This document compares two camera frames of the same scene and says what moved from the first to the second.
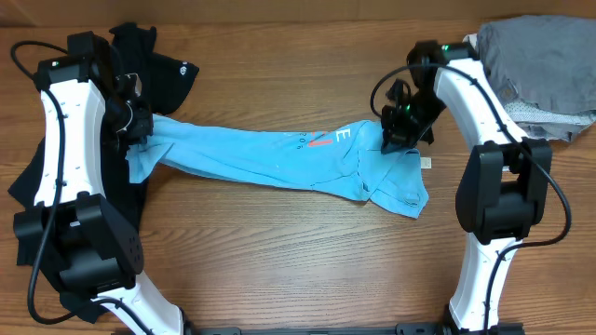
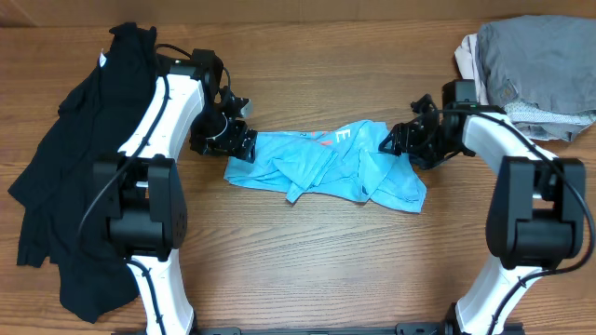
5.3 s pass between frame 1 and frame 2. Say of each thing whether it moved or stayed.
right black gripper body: moved
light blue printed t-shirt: stayed
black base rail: stayed
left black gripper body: moved
